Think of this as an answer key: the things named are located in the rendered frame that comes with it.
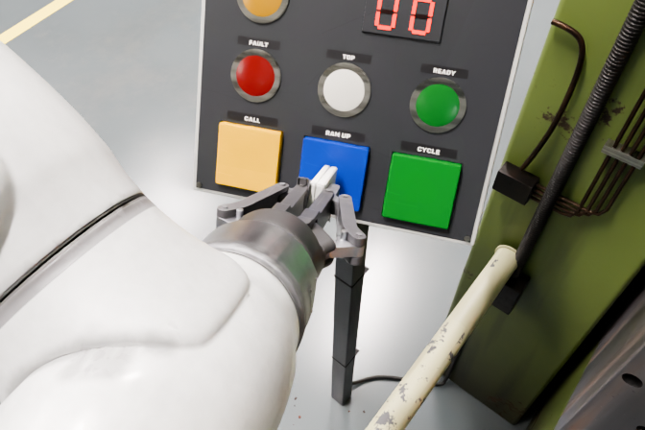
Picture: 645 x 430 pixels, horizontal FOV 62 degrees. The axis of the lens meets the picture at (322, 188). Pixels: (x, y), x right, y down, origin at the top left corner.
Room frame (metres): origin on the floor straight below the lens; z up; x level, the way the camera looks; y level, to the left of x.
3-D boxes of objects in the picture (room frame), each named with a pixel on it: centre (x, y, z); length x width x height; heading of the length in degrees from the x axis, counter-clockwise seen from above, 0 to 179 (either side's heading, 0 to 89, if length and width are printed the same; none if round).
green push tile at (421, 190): (0.39, -0.11, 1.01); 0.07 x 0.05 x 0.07; 75
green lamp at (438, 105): (0.44, -0.12, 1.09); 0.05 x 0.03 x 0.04; 50
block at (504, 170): (0.59, -0.31, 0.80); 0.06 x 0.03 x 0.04; 50
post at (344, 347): (0.54, -0.05, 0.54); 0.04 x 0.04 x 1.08; 50
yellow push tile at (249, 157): (0.44, 0.09, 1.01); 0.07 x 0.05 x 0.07; 75
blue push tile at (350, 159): (0.42, -0.01, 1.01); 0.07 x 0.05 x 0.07; 75
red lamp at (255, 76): (0.49, 0.07, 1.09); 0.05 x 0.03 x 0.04; 50
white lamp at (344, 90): (0.46, -0.02, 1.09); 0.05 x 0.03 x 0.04; 50
